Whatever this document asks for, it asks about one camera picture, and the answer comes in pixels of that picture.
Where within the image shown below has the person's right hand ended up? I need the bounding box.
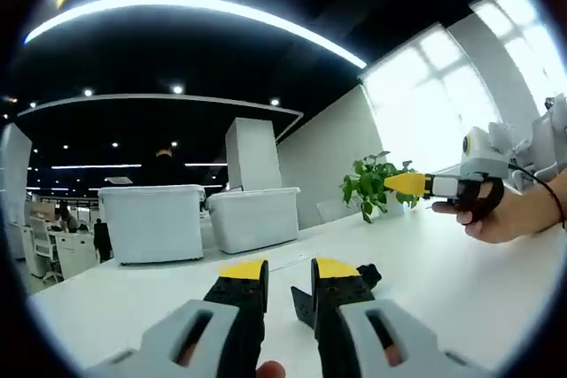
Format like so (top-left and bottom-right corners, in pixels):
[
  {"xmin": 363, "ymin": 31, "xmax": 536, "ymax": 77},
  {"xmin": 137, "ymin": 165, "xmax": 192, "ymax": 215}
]
[{"xmin": 431, "ymin": 181, "xmax": 549, "ymax": 245}]

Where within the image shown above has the curved ceiling light strip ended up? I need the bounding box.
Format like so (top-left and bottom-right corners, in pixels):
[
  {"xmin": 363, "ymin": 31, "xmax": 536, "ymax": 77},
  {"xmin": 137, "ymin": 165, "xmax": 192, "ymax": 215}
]
[{"xmin": 22, "ymin": 0, "xmax": 369, "ymax": 70}]

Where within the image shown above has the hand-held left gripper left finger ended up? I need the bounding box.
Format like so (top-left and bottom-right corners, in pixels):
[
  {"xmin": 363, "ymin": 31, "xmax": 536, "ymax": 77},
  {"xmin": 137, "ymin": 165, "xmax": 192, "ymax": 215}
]
[{"xmin": 83, "ymin": 258, "xmax": 270, "ymax": 378}]

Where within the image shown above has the white office desk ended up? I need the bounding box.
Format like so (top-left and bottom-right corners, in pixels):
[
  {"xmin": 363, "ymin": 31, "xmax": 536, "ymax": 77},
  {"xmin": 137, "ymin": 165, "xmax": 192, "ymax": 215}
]
[{"xmin": 48, "ymin": 228, "xmax": 99, "ymax": 281}]

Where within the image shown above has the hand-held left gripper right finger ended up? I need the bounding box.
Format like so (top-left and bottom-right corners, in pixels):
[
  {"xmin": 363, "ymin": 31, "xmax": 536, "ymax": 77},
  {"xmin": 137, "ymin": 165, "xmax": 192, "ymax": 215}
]
[{"xmin": 309, "ymin": 257, "xmax": 493, "ymax": 378}]

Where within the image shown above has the bright window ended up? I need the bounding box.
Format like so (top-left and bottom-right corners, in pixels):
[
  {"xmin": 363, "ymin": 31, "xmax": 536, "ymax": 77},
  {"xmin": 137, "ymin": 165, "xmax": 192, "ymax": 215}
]
[{"xmin": 361, "ymin": 0, "xmax": 567, "ymax": 175}]

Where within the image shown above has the person's left hand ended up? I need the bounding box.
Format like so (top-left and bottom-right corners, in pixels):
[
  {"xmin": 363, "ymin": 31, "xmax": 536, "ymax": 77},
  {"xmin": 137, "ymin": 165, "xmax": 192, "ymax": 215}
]
[{"xmin": 255, "ymin": 359, "xmax": 287, "ymax": 378}]

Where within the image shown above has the large white storage box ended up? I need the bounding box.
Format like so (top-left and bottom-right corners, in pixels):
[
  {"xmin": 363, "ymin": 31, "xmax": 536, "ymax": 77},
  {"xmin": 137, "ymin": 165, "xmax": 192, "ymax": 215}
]
[{"xmin": 97, "ymin": 184, "xmax": 206, "ymax": 266}]

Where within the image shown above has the grey office chair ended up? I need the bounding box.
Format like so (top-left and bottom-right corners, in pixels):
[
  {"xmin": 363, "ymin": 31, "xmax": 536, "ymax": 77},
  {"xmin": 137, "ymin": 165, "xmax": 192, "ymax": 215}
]
[{"xmin": 508, "ymin": 93, "xmax": 567, "ymax": 189}]

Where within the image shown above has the white office chair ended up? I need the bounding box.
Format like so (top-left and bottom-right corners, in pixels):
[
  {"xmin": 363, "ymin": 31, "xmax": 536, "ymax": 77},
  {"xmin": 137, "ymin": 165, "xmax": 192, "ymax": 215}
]
[{"xmin": 28, "ymin": 215, "xmax": 64, "ymax": 284}]

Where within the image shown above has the black cable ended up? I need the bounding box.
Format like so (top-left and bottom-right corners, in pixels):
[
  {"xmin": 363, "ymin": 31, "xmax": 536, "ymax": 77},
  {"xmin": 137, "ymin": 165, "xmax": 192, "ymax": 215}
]
[{"xmin": 508, "ymin": 162, "xmax": 567, "ymax": 225}]

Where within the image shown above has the green potted plant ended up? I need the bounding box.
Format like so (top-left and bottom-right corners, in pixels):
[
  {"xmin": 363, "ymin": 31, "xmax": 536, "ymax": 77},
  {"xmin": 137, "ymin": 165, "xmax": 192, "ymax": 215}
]
[{"xmin": 339, "ymin": 150, "xmax": 421, "ymax": 225}]

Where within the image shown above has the white square pillar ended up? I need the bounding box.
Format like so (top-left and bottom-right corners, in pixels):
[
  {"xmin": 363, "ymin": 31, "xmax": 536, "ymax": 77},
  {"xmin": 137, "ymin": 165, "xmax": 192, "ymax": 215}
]
[{"xmin": 224, "ymin": 117, "xmax": 284, "ymax": 194}]

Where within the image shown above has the small white storage box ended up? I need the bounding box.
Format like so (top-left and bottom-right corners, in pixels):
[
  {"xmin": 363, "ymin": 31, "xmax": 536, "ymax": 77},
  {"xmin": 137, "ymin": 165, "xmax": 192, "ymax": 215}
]
[{"xmin": 206, "ymin": 187, "xmax": 302, "ymax": 256}]

